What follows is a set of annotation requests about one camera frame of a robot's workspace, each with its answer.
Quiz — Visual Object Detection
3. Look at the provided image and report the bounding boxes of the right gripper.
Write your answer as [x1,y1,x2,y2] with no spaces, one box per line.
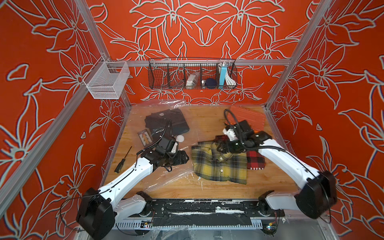
[214,138,246,155]

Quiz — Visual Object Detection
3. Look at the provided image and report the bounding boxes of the clear plastic vacuum bag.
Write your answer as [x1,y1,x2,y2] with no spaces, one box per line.
[138,108,266,185]

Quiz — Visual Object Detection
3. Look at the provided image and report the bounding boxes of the yellow green plaid shirt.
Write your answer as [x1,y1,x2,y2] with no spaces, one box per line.
[191,142,248,185]

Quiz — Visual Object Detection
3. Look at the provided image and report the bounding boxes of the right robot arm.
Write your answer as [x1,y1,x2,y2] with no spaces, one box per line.
[218,109,338,219]

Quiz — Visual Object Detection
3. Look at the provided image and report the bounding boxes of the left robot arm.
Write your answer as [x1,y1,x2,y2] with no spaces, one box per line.
[70,120,189,240]

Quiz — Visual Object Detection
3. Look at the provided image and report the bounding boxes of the red black plaid shirt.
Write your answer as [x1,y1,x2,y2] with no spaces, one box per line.
[215,135,266,170]

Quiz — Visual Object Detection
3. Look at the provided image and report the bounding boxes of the white vacuum bag valve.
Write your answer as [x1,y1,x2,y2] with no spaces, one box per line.
[176,135,185,143]

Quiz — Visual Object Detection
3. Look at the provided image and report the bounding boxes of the orange plastic tool case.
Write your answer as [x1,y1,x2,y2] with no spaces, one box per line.
[230,106,266,132]

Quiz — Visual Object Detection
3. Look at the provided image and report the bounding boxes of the small picture card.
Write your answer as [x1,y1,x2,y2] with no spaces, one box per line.
[138,129,153,148]

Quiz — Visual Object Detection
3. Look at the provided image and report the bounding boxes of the dark blue round object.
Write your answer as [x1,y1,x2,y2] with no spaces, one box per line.
[205,78,218,90]

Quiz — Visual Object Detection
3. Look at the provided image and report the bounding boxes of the light blue box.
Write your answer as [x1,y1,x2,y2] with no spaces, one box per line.
[218,64,227,89]

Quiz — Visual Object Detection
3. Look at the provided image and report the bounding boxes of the grey packet in basket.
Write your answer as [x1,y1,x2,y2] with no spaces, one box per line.
[186,73,200,90]

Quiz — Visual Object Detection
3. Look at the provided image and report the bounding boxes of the black handled screwdriver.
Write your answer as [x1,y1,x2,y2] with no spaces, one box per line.
[114,147,132,174]

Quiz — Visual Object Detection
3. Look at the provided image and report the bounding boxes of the white coiled cable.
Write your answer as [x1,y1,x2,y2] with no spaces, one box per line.
[224,69,237,88]

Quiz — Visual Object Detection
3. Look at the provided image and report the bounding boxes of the black wire wall basket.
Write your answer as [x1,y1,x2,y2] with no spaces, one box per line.
[148,58,239,90]

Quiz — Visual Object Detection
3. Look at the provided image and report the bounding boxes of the white wire wall basket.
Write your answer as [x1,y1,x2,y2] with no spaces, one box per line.
[84,62,130,100]

